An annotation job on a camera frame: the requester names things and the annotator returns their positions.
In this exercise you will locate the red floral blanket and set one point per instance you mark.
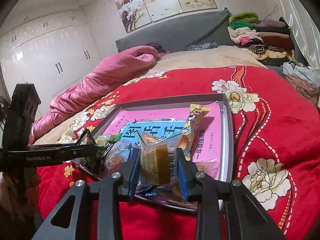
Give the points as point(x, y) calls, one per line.
point(275, 130)

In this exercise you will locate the person's left forearm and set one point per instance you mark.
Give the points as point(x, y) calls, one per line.
point(10, 205)

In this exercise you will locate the white satin curtain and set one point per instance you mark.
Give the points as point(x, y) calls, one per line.
point(305, 30)

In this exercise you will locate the grey headboard cover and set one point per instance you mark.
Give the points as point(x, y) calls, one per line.
point(175, 32)

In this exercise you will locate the light blue cloth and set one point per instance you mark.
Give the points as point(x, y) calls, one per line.
point(300, 72)

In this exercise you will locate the yellow cartoon snack packet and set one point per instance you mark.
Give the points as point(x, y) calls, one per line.
point(193, 120)

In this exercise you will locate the stack of folded clothes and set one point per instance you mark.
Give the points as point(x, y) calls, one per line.
point(262, 37)

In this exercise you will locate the blue patterned pillow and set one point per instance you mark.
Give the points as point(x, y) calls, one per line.
point(202, 46)

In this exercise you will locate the beige bed sheet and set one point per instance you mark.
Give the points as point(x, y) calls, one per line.
point(200, 57)

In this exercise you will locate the orange bread snack packet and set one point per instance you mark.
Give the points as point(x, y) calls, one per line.
point(157, 162)

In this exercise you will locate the pink book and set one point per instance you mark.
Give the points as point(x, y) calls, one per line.
point(207, 132)

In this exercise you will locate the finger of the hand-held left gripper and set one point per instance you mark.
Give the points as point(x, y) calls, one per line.
point(72, 145)
point(80, 153)

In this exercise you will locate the grey shallow cardboard box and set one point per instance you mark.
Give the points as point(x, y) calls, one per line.
point(227, 142)

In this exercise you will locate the pink quilt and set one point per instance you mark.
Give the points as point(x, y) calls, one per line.
point(100, 80)

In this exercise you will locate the pink floral fabric bag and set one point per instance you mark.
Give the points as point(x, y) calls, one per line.
point(305, 90)

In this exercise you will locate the green clear candy packet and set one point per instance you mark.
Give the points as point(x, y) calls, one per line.
point(100, 152)

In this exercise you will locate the dark small candy packet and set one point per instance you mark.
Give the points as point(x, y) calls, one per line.
point(87, 137)

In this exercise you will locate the floral landscape wall painting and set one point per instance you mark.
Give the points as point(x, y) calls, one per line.
point(160, 2)

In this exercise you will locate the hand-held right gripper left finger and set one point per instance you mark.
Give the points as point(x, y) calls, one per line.
point(132, 172)

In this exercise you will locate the dark purple garment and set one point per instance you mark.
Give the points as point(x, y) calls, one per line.
point(161, 51)

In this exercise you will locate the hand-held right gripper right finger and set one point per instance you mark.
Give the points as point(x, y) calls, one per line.
point(182, 175)

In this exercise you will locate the white wardrobe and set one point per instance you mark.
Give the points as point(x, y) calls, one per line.
point(50, 55)

